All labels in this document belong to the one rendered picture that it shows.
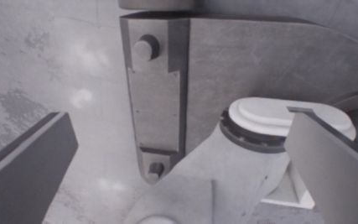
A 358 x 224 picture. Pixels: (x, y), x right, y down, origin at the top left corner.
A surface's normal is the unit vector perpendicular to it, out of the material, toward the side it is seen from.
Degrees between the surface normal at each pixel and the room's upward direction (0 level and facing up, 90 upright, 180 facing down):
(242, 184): 90
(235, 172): 90
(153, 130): 0
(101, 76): 0
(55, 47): 0
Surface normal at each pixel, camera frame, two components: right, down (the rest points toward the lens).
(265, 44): -0.18, 0.51
